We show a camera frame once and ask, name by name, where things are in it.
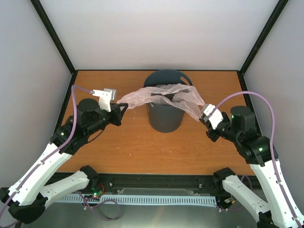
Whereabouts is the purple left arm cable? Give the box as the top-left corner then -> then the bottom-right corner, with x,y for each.
0,85 -> 95,228

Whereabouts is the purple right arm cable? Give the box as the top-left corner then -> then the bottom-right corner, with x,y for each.
212,91 -> 302,228

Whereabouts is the black left frame post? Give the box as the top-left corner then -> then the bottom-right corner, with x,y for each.
29,0 -> 77,75

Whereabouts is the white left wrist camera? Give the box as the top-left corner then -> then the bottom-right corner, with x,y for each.
93,88 -> 117,112

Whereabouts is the black frame post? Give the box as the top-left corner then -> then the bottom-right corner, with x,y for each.
240,0 -> 290,76
29,0 -> 77,75

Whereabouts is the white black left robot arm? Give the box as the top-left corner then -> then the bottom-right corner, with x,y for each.
0,98 -> 128,224

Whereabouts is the black right frame post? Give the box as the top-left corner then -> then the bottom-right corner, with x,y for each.
240,0 -> 290,76

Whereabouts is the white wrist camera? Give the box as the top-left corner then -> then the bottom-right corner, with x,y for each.
200,104 -> 224,130
93,88 -> 117,112

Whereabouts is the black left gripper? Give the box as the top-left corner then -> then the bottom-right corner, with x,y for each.
86,103 -> 128,136

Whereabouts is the small green-lit circuit board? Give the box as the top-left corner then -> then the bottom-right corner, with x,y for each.
88,189 -> 105,202

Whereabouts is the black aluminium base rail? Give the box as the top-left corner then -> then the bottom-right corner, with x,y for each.
97,173 -> 221,195

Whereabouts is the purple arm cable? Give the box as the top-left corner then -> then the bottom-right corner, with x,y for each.
212,91 -> 302,228
0,85 -> 95,228

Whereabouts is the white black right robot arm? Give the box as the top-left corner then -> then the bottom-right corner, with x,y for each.
200,104 -> 304,228

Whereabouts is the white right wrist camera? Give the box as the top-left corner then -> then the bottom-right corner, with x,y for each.
200,104 -> 224,130

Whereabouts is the pink plastic trash bag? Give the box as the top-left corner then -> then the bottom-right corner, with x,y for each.
117,84 -> 205,121

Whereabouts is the light blue slotted cable duct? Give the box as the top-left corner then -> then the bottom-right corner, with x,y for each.
57,192 -> 217,207

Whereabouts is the dark grey trash bin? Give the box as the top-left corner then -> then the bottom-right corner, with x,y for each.
143,69 -> 192,133

